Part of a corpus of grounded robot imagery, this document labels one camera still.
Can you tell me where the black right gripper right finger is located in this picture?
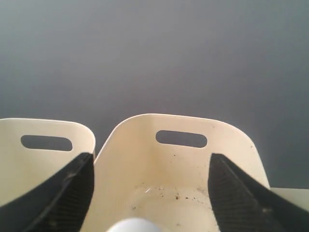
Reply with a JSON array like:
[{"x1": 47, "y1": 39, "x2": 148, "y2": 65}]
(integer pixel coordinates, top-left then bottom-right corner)
[{"x1": 208, "y1": 153, "x2": 309, "y2": 232}]

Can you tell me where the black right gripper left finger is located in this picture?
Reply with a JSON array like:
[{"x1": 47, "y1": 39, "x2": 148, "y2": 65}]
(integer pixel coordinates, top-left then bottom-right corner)
[{"x1": 0, "y1": 153, "x2": 94, "y2": 232}]

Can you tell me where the clear plastic bottle white cap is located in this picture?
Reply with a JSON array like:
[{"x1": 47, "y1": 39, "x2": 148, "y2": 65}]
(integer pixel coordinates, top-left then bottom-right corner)
[{"x1": 107, "y1": 217, "x2": 161, "y2": 232}]

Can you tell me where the middle cream plastic bin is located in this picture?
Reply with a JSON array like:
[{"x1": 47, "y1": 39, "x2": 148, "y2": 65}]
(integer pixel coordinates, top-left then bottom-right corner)
[{"x1": 0, "y1": 118, "x2": 96, "y2": 205}]

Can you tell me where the cream plastic bin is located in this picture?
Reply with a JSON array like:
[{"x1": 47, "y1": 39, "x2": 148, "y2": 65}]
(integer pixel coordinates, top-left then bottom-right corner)
[
  {"x1": 0, "y1": 118, "x2": 96, "y2": 205},
  {"x1": 82, "y1": 114, "x2": 269, "y2": 232}
]

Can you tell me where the right cream plastic bin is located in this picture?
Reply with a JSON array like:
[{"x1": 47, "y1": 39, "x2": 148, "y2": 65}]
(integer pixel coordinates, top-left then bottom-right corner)
[{"x1": 82, "y1": 114, "x2": 269, "y2": 232}]

